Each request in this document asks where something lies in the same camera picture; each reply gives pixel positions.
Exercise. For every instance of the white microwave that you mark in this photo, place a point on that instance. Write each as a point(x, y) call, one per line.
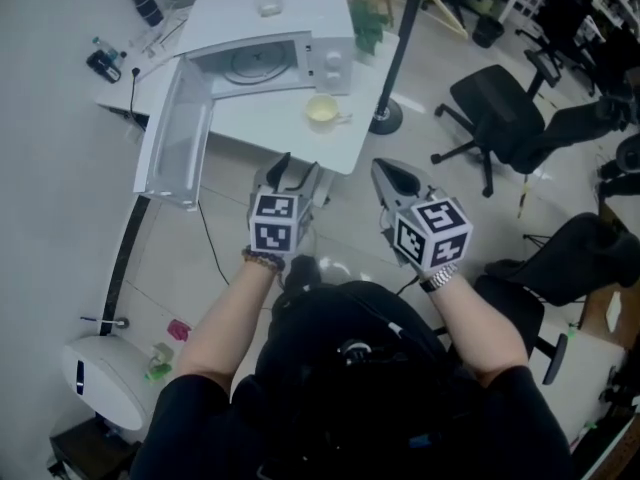
point(300, 18)

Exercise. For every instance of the green potted plant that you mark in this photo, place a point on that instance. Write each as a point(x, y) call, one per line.
point(367, 25)

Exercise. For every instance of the black waste bin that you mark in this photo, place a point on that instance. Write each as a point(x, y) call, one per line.
point(488, 32)

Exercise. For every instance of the white and green object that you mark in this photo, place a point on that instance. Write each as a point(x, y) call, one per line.
point(161, 360)

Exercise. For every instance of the white power strip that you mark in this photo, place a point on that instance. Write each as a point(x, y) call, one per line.
point(157, 64)

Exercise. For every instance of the black floor box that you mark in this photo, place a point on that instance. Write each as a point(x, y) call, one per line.
point(90, 450)

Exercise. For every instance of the white round air purifier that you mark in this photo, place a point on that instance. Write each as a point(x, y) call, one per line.
point(107, 378)

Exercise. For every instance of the person's left forearm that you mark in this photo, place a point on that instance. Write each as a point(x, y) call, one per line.
point(220, 328)

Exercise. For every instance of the small pink object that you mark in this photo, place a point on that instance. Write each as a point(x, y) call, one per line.
point(179, 330)

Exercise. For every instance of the silver wristwatch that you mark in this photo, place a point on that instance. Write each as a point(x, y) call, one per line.
point(440, 278)

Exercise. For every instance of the black tripod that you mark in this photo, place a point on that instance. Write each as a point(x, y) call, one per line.
point(540, 240)

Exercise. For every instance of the black flask with label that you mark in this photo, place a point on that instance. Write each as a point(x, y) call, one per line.
point(104, 67)

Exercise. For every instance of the tall black bottle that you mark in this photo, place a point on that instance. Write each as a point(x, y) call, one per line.
point(147, 7)

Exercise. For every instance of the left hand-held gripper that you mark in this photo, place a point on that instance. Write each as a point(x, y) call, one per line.
point(272, 223)

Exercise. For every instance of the black coat rack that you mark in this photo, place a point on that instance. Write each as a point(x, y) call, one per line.
point(405, 33)

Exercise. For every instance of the brown wooden table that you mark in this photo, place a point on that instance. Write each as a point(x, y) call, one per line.
point(600, 313)

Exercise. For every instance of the clear plastic water bottle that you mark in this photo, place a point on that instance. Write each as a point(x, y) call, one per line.
point(107, 49)

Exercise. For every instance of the person's black clothing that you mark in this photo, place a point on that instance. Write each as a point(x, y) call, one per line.
point(360, 418)

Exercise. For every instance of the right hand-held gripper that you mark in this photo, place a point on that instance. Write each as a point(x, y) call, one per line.
point(432, 233)

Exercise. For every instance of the person's right forearm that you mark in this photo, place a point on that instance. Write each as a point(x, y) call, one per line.
point(475, 328)

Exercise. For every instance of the black office chair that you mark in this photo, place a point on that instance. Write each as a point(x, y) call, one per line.
point(575, 258)
point(495, 110)
point(547, 65)

